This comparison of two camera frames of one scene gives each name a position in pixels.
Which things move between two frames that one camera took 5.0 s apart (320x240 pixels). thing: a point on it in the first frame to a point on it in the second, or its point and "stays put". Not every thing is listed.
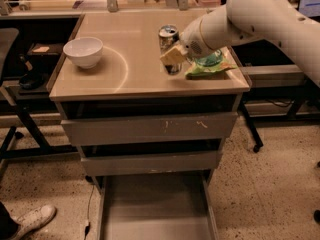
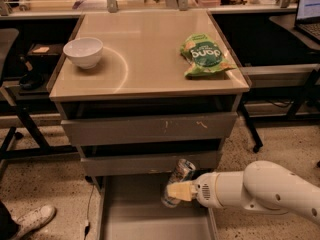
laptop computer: x=309 y=0 stays put
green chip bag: x=213 y=62 stays put
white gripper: x=192 y=41 to x=204 y=189
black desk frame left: x=43 y=148 stays put
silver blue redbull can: x=168 y=39 to x=181 y=171
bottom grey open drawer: x=173 y=206 stays put
